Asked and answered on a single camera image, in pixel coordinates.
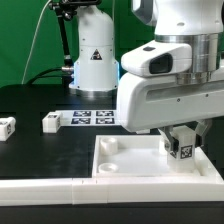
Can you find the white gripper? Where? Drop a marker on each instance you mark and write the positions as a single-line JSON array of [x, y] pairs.
[[146, 103]]

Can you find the white square table top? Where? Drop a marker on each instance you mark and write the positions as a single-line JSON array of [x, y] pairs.
[[145, 156]]

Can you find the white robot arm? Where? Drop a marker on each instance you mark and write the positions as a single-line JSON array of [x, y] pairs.
[[178, 77]]

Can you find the white tag base sheet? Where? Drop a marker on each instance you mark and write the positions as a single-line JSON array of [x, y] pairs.
[[89, 118]]

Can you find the white L-shaped obstacle fence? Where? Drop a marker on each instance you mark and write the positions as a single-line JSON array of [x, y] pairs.
[[74, 191]]

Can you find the black camera stand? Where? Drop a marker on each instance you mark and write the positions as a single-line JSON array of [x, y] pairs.
[[65, 10]]

